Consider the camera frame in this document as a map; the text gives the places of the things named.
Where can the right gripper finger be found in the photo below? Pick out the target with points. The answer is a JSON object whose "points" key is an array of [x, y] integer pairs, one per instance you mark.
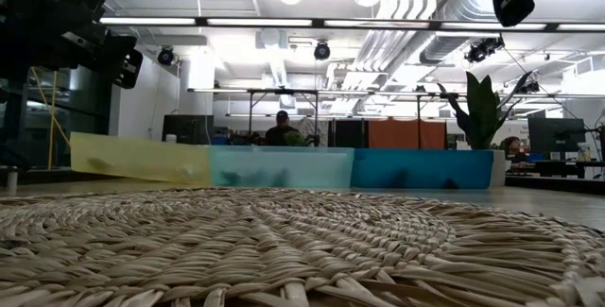
{"points": [[513, 5]]}

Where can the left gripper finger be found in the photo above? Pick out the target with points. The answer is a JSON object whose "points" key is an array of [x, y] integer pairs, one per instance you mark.
{"points": [[125, 63]]}

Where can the black ceiling spotlight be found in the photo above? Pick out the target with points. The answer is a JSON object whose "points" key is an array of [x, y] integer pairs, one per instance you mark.
{"points": [[479, 52], [322, 51], [166, 56]]}

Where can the black monitor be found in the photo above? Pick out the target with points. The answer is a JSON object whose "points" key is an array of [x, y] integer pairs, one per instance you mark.
{"points": [[555, 134], [186, 130]]}

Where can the yellow plastic bin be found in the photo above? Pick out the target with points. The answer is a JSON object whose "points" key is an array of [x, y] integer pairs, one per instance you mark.
{"points": [[142, 158]]}

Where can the snake plant in white pot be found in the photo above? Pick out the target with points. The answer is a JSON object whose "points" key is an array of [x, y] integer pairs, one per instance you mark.
{"points": [[482, 118]]}

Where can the overhead LED light bar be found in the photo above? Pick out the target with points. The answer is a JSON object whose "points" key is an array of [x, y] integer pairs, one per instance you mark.
{"points": [[260, 22]]}

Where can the person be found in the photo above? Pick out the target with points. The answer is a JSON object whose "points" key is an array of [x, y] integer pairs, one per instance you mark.
{"points": [[513, 148], [281, 134]]}

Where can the black background desk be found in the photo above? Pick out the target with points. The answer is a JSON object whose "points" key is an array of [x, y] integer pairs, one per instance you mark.
{"points": [[558, 167]]}

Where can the orange partition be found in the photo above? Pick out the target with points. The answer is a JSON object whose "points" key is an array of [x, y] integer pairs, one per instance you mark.
{"points": [[402, 134]]}

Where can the small green plant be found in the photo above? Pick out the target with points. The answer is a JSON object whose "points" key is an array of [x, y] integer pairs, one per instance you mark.
{"points": [[294, 139]]}

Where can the blue plastic bin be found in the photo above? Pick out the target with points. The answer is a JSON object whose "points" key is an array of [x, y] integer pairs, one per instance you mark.
{"points": [[425, 167]]}

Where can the teal plastic bin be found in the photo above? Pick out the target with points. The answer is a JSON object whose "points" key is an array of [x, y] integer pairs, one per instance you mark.
{"points": [[283, 167]]}

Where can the black partition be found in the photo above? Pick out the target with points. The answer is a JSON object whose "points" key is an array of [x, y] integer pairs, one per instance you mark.
{"points": [[349, 133]]}

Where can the round woven straw mat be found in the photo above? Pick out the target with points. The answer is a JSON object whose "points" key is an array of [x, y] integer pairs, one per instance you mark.
{"points": [[283, 250]]}

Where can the white cylindrical post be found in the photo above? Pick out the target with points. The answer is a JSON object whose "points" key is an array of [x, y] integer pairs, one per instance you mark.
{"points": [[12, 182]]}

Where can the black background frame stand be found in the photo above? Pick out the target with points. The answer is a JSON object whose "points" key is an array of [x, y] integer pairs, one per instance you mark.
{"points": [[283, 91]]}

